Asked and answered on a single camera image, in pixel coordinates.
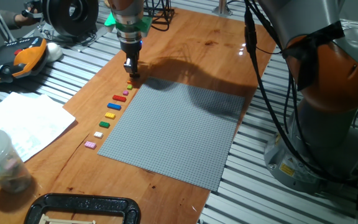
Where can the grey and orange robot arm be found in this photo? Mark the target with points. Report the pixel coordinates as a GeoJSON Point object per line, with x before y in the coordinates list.
{"type": "Point", "coordinates": [322, 77]}

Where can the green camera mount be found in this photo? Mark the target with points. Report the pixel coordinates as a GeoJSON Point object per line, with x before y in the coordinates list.
{"type": "Point", "coordinates": [145, 25]}

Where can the black filament spool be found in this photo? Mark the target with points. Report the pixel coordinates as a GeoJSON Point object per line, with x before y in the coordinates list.
{"type": "Point", "coordinates": [61, 15]}

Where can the small lime Lego plate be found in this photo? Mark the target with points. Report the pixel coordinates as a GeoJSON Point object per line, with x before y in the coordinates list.
{"type": "Point", "coordinates": [129, 87]}

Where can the white printed paper sheets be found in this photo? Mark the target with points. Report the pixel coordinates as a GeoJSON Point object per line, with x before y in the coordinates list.
{"type": "Point", "coordinates": [26, 124]}

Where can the grey Lego baseplate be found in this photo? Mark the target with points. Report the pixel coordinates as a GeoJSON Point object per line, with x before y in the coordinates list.
{"type": "Point", "coordinates": [172, 133]}

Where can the metal post with base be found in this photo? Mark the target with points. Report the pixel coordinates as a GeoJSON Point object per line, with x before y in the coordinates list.
{"type": "Point", "coordinates": [222, 9]}

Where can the yellow Lego brick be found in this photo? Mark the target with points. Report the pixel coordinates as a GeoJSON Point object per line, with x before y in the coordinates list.
{"type": "Point", "coordinates": [110, 115]}

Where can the dark green Lego brick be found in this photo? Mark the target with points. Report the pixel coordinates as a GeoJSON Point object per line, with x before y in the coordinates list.
{"type": "Point", "coordinates": [104, 124]}

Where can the person's hand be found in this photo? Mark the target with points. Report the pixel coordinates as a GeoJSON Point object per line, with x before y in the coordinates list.
{"type": "Point", "coordinates": [26, 19]}

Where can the long red Lego brick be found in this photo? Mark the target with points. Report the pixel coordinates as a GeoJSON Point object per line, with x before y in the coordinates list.
{"type": "Point", "coordinates": [119, 98]}

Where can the light pink Lego brick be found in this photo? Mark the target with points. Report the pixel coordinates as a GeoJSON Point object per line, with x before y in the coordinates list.
{"type": "Point", "coordinates": [90, 145]}

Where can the wooden board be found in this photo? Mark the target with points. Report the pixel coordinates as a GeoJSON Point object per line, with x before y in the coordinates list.
{"type": "Point", "coordinates": [182, 46]}

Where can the white Lego brick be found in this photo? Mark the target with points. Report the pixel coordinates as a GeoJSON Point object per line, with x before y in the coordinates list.
{"type": "Point", "coordinates": [98, 135]}

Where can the black C-clamp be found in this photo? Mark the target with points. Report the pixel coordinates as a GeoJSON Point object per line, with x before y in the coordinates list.
{"type": "Point", "coordinates": [82, 202]}

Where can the clear plastic cup with lid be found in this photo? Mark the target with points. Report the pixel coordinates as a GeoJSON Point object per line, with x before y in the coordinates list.
{"type": "Point", "coordinates": [2, 161]}

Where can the white computer mouse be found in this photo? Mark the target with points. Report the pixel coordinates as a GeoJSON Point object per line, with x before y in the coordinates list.
{"type": "Point", "coordinates": [54, 51]}

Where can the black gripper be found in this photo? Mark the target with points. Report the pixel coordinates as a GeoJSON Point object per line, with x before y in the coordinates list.
{"type": "Point", "coordinates": [130, 49]}

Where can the small magenta Lego plate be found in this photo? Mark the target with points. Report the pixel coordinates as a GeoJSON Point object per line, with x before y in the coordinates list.
{"type": "Point", "coordinates": [125, 93]}

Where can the long blue Lego brick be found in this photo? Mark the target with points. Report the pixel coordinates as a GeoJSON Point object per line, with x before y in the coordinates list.
{"type": "Point", "coordinates": [114, 106]}

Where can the orange and black teach pendant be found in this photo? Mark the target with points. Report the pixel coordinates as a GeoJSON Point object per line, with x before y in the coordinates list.
{"type": "Point", "coordinates": [8, 59]}

